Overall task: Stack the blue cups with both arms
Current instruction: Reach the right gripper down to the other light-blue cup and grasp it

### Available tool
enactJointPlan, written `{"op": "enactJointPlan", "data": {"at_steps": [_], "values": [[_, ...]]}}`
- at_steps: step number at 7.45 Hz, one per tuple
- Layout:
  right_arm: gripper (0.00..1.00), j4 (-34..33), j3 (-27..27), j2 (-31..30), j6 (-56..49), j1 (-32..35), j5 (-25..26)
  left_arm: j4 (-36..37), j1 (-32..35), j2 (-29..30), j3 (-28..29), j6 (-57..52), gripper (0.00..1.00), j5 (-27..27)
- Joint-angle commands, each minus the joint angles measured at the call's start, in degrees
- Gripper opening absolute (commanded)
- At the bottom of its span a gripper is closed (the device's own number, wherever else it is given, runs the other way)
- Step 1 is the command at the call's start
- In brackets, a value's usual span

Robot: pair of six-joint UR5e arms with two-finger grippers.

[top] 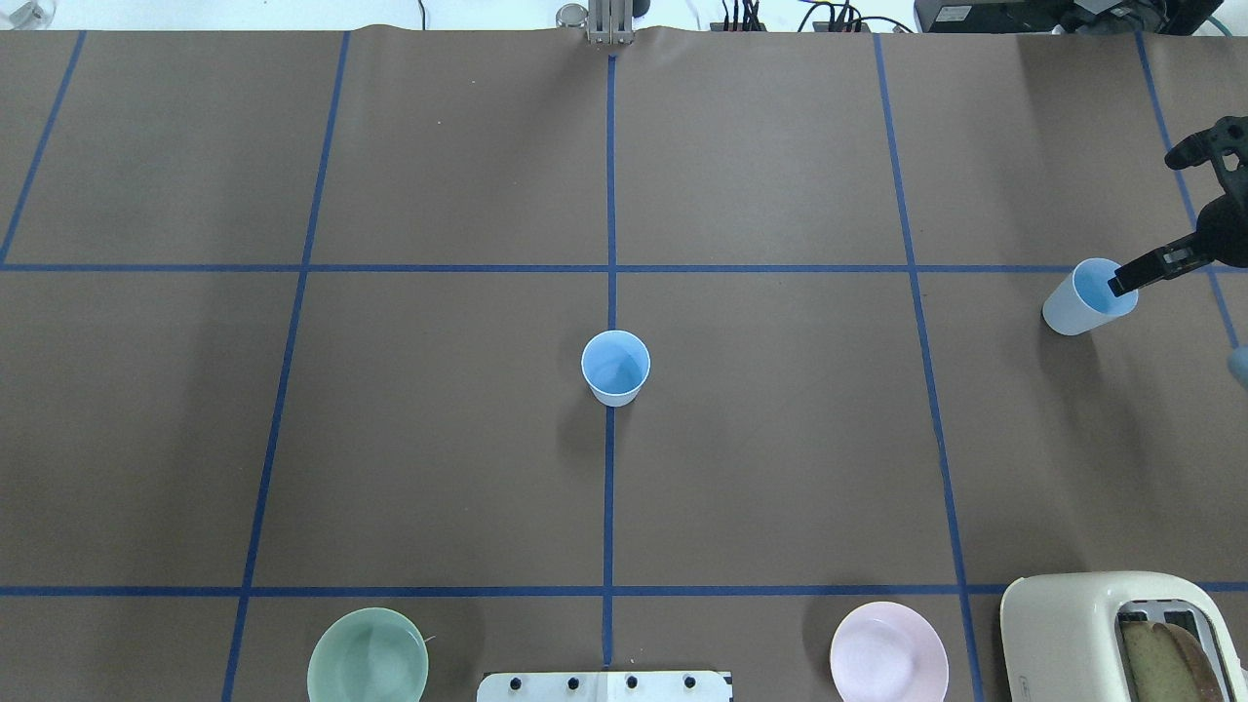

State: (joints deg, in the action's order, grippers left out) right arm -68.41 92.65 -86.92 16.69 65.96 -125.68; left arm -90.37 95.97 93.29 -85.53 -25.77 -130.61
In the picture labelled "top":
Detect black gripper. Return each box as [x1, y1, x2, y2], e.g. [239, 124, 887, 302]
[1107, 116, 1247, 296]

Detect blue cup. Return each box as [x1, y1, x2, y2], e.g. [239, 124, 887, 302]
[1041, 259, 1139, 336]
[580, 330, 651, 408]

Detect cream toaster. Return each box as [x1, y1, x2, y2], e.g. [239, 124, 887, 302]
[998, 570, 1246, 701]

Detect toast slice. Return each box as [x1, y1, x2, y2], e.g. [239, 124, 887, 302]
[1119, 621, 1226, 701]

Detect pink bowl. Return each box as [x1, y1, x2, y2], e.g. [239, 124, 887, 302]
[829, 601, 950, 701]

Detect metal clamp on table edge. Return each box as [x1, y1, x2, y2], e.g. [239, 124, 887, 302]
[557, 0, 651, 45]

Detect green bowl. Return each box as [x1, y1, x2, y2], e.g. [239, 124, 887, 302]
[306, 607, 431, 701]

